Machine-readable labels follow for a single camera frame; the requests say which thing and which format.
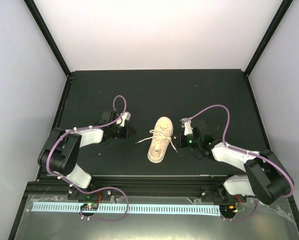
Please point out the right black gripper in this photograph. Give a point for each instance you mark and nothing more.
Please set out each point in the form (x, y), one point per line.
(180, 143)

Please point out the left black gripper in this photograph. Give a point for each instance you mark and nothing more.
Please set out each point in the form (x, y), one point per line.
(126, 134)

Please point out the white shoelace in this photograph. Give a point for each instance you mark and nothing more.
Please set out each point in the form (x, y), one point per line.
(160, 134)

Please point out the beige lace sneaker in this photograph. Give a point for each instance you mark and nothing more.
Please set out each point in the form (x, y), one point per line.
(158, 146)

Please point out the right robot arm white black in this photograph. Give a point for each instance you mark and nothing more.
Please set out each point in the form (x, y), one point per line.
(264, 177)

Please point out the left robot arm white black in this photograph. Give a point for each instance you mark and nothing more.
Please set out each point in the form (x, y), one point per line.
(61, 149)

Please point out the left small circuit board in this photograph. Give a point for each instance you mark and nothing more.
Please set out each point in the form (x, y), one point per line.
(89, 207)

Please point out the small circuit board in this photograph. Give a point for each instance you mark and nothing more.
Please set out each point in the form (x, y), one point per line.
(231, 209)
(89, 207)

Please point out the right small circuit board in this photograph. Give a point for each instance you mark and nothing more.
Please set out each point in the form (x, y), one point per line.
(231, 209)

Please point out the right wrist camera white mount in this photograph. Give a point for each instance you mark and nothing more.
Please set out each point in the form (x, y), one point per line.
(186, 124)

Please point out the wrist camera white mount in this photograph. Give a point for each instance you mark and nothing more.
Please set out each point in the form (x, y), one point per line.
(186, 124)
(124, 118)

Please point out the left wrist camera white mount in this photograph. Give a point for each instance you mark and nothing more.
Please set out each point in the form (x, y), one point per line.
(124, 118)

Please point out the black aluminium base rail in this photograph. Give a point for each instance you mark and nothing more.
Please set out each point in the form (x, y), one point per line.
(208, 189)

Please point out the white slotted cable duct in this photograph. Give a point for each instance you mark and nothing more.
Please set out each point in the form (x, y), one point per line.
(131, 208)

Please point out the left black frame post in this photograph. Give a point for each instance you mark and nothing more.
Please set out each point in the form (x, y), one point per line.
(38, 18)

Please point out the black frame post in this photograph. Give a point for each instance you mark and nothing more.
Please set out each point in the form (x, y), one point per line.
(274, 24)
(38, 18)

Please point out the right black frame post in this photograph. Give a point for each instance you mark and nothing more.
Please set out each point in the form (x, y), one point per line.
(274, 24)

